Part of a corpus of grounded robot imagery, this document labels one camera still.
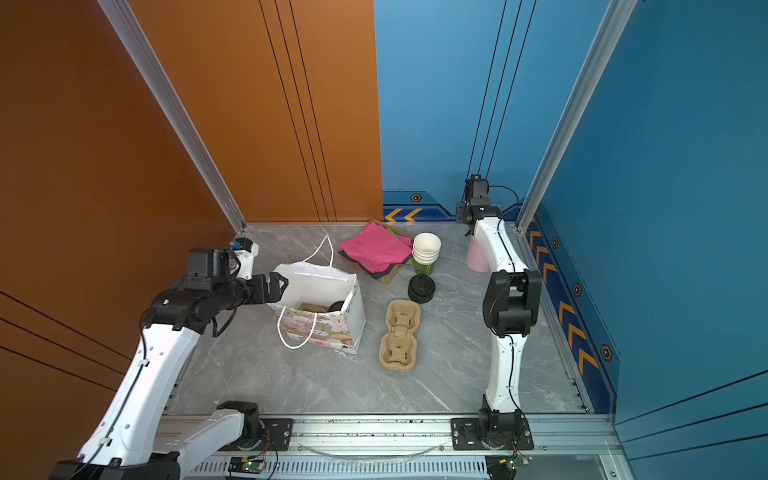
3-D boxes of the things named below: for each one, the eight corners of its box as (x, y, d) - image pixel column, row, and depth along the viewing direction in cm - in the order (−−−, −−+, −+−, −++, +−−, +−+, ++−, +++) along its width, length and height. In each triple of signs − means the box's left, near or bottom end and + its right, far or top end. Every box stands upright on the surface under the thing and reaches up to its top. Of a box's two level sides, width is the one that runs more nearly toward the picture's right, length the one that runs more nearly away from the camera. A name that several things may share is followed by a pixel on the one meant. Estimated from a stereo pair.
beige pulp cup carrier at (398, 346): (377, 370, 85) (376, 363, 81) (388, 306, 98) (388, 298, 94) (414, 375, 84) (415, 369, 80) (420, 310, 97) (421, 302, 93)
